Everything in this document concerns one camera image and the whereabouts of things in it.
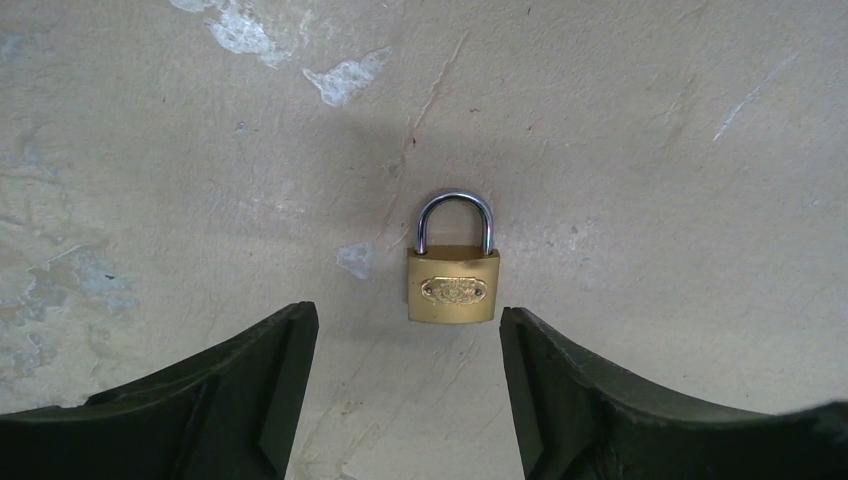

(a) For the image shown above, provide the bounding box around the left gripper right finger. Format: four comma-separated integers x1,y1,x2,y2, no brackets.
500,308,847,479

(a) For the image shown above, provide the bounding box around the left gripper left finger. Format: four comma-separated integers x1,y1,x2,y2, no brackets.
1,302,319,479

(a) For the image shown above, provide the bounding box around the brass padlock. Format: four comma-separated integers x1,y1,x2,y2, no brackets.
407,189,501,325

